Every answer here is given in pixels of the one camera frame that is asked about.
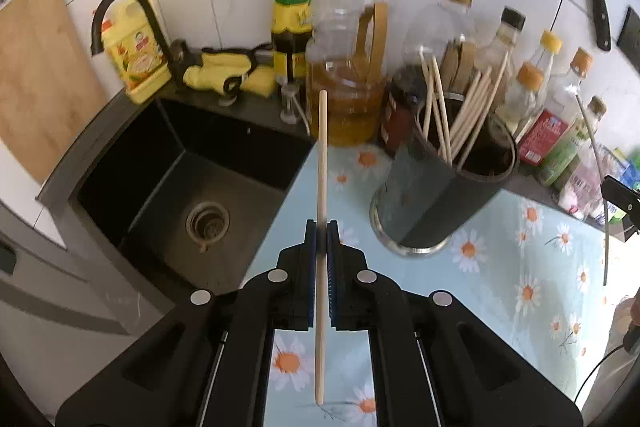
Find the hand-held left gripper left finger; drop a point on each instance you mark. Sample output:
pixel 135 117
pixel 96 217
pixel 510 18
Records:
pixel 311 277

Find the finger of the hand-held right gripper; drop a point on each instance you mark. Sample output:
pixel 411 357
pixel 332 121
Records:
pixel 634 227
pixel 622 197

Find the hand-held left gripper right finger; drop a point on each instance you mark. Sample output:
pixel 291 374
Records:
pixel 333 277

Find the long pale wooden chopstick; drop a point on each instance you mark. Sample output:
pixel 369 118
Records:
pixel 605 252
pixel 322 157

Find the black cylindrical utensil holder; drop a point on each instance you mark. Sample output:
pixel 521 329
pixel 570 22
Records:
pixel 435 207

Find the bunch of wooden chopsticks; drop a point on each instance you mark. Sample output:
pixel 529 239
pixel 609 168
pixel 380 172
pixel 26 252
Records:
pixel 475 104

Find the green packet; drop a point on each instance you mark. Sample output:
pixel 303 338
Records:
pixel 617 212

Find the white blue salt bag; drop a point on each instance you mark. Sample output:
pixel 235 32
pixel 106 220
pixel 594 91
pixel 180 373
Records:
pixel 617 162

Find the clear pink sugar bag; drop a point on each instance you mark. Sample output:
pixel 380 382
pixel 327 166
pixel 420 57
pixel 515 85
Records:
pixel 580 187

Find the green plastic bottle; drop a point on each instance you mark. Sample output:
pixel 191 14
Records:
pixel 565 157

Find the red label vinegar bottle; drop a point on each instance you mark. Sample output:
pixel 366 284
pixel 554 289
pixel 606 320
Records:
pixel 545 137

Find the metal sink drain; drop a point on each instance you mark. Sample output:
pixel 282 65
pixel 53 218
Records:
pixel 207 222

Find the beige label clear bottle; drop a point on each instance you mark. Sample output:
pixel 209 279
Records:
pixel 525 97

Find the light blue daisy tablecloth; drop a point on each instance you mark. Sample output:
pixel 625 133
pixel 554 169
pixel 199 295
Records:
pixel 500 307

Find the white green label clear bottle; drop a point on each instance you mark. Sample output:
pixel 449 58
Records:
pixel 550 49

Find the large clear oil bottle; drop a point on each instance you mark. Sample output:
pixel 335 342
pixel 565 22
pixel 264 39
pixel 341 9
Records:
pixel 345 107

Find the dark soy sauce bottle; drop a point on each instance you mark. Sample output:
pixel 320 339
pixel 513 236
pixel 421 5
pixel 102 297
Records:
pixel 400 117

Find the small metal sink fixture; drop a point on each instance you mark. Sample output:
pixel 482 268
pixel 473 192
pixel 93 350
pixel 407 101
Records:
pixel 290 104

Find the black kitchen sink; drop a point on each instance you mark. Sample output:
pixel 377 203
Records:
pixel 150 187

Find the beige label black cap bottle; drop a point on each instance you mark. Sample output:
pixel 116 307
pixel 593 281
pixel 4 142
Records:
pixel 505 42

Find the yellow sponge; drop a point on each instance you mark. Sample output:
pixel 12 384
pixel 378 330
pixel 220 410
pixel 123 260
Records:
pixel 260 83

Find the yellow rubber gloves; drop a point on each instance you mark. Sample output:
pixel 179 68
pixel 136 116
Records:
pixel 210 72

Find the green yellow label sauce bottle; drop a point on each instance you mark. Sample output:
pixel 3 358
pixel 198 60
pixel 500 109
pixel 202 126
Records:
pixel 290 7

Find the yellow detergent bottle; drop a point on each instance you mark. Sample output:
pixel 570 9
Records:
pixel 140 67

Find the wooden cutting board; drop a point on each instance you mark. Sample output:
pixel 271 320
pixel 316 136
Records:
pixel 45 77

